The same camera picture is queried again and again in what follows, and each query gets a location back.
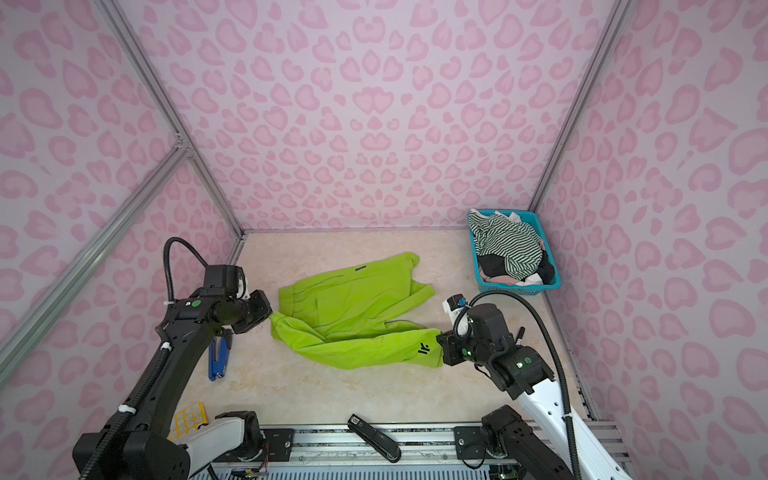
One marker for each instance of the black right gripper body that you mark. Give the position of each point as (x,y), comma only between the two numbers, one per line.
(456,349)

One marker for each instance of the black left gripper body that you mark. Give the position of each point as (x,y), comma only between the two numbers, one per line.
(258,310)

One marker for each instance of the lime green shorts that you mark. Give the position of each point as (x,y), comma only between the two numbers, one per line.
(356,317)

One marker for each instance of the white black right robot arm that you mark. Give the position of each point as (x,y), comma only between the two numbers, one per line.
(559,445)

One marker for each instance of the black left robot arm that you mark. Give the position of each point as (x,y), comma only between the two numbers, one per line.
(134,443)

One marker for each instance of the teal plastic laundry basket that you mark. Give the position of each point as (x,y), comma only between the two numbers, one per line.
(534,221)

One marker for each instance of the blue stapler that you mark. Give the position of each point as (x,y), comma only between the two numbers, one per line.
(219,353)

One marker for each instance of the black garment in basket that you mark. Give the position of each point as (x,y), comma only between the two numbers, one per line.
(494,265)

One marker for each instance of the green white striped shirt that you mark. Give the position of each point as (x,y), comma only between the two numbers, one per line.
(509,237)

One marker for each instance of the yellow calculator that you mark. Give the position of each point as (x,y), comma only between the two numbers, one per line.
(187,421)

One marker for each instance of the black stapler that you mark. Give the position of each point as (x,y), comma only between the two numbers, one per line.
(383,444)

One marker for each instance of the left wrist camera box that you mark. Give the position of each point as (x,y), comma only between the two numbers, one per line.
(224,281)

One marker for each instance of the aluminium frame corner post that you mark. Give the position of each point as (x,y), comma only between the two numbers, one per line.
(89,138)

